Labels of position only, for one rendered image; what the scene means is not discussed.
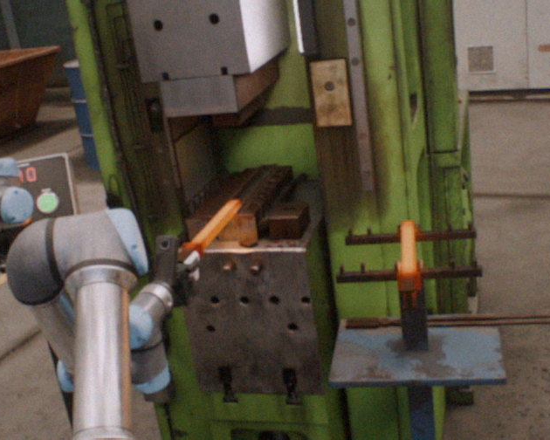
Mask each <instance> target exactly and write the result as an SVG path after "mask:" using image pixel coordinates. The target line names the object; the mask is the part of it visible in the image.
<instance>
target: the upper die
mask: <svg viewBox="0 0 550 440"><path fill-rule="evenodd" d="M278 78H279V72H278V59H277V55H275V56H274V57H273V58H271V59H269V60H268V61H267V62H265V63H264V64H262V65H260V66H259V67H258V69H256V70H255V71H253V72H252V73H245V74H234V75H229V74H228V73H225V74H224V75H223V76H214V77H204V78H193V79H174V80H169V78H168V79H166V80H164V81H160V83H161V89H162V97H163V102H164V107H165V113H166V117H167V118H168V117H179V116H191V115H204V114H215V113H237V112H239V110H240V109H241V108H242V107H245V106H246V105H247V104H248V103H249V102H251V101H252V100H253V99H255V98H256V97H257V96H258V95H259V94H261V93H262V92H263V91H264V90H265V89H266V88H267V87H268V86H270V85H271V84H272V83H273V82H274V81H276V80H277V79H278Z"/></svg>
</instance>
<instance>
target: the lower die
mask: <svg viewBox="0 0 550 440"><path fill-rule="evenodd" d="M261 166H271V167H270V169H269V170H268V171H267V172H266V173H265V176H264V177H262V178H261V179H260V180H259V182H258V183H257V184H256V185H255V186H254V188H253V189H252V190H251V191H250V193H249V195H248V196H247V197H246V198H245V199H244V200H243V201H242V202H241V203H240V204H239V205H238V206H237V207H236V208H235V210H234V211H233V218H232V219H231V220H230V221H229V222H228V223H227V224H226V225H225V226H224V227H223V228H222V229H221V230H220V231H219V232H218V234H217V235H216V236H215V237H214V239H213V240H212V241H211V242H228V241H241V240H245V239H246V238H249V239H252V240H255V241H258V240H259V239H260V237H261V236H262V234H264V232H265V230H260V229H259V228H258V222H259V220H260V211H259V207H258V205H257V204H255V203H253V204H252V205H251V208H250V209H249V208H248V205H249V203H250V202H253V198H254V197H255V196H257V195H258V192H259V191H260V190H261V189H262V187H264V186H265V185H266V183H267V182H268V181H269V180H271V177H272V176H273V175H274V172H275V171H276V170H277V169H283V170H284V171H285V172H286V175H287V182H289V181H292V180H293V173H292V165H285V166H277V163H273V164H260V165H259V166H258V167H257V168H245V169H244V171H233V172H232V174H231V175H230V177H228V178H227V179H226V180H225V181H226V182H222V183H221V184H220V186H221V187H219V188H218V187H217V188H216V190H215V191H213V192H212V194H211V195H210V196H211V198H207V199H206V200H205V201H206V202H205V203H202V204H201V205H200V208H199V209H196V210H195V211H194V212H193V214H192V215H191V216H190V217H189V218H188V219H187V220H186V224H187V228H188V234H189V242H190V243H191V242H192V240H193V239H194V238H195V237H196V236H197V235H198V234H199V232H200V231H201V230H203V229H204V228H205V227H206V225H207V224H208V223H209V222H210V221H211V220H212V219H213V218H214V217H215V216H216V215H217V214H218V211H219V210H220V209H221V208H222V207H224V206H225V205H226V204H227V203H228V202H229V201H230V200H232V199H233V198H234V197H235V196H236V195H237V194H238V191H239V190H240V189H241V188H242V187H244V186H245V184H246V183H247V182H248V181H249V180H250V179H251V178H252V177H253V176H254V175H255V173H256V172H257V171H258V169H259V168H260V167H261ZM276 175H279V176H281V178H282V182H284V187H285V173H284V172H281V171H278V172H277V173H276ZM272 180H275V181H277V182H278V187H279V192H280V191H281V183H280V179H279V178H278V177H276V176H275V177H273V178H272ZM269 184H270V185H271V186H273V188H274V189H275V197H276V199H277V193H278V191H277V184H276V183H275V182H269ZM265 189H266V190H268V191H269V192H270V195H271V200H272V203H273V192H272V188H271V187H265ZM260 196H263V197H264V198H265V199H266V202H267V209H269V208H270V207H269V204H270V202H269V196H268V195H267V193H266V192H260ZM255 202H258V203H260V205H261V208H262V215H264V216H265V201H264V200H262V199H261V198H257V199H256V200H255ZM216 237H219V240H216Z"/></svg>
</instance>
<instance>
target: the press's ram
mask: <svg viewBox="0 0 550 440"><path fill-rule="evenodd" d="M127 7H128V12H129V16H130V21H131V25H132V30H133V34H134V43H135V48H136V52H137V58H138V63H139V67H140V72H141V80H142V82H143V83H144V82H154V81H164V80H166V79H168V78H169V80H174V79H193V78H204V77H214V76H223V75H224V74H225V73H228V74H229V75H234V74H245V73H252V72H253V71H255V70H256V69H258V67H259V66H260V65H262V64H264V63H265V62H267V61H268V60H269V59H271V58H273V57H274V56H275V55H277V54H278V53H280V52H281V51H283V50H284V49H286V48H287V47H288V46H290V45H291V44H292V40H291V33H290V26H289V18H288V11H287V4H286V0H127Z"/></svg>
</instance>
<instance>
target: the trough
mask: <svg viewBox="0 0 550 440"><path fill-rule="evenodd" d="M270 167H271V166H261V167H260V168H259V169H258V171H257V172H256V173H255V175H254V176H253V177H252V178H251V179H250V180H249V181H248V182H247V183H246V184H245V186H244V187H242V188H241V189H240V190H239V191H238V194H237V195H236V196H235V197H234V198H233V199H232V200H239V201H240V202H242V201H243V200H244V199H245V198H246V197H247V196H248V195H249V193H250V191H251V190H252V189H253V188H254V186H255V185H256V184H257V183H258V182H259V180H260V179H261V178H262V177H264V176H265V173H266V172H267V171H268V170H269V169H270Z"/></svg>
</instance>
